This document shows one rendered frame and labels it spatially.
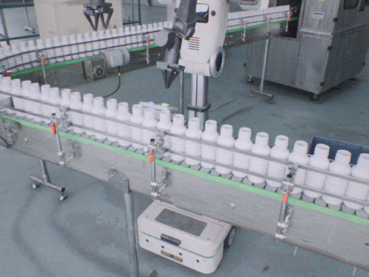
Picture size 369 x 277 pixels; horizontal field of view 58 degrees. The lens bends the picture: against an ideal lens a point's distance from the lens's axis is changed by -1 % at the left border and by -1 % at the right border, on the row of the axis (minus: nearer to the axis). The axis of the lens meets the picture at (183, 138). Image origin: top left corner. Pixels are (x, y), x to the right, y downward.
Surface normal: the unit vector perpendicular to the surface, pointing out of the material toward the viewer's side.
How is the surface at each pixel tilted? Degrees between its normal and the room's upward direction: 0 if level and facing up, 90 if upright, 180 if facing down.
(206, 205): 90
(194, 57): 90
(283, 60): 90
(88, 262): 0
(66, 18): 90
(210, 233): 0
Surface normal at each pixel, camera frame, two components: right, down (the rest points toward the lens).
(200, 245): -0.22, -0.55
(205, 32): -0.46, 0.41
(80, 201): 0.01, -0.88
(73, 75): 0.70, 0.33
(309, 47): -0.71, 0.32
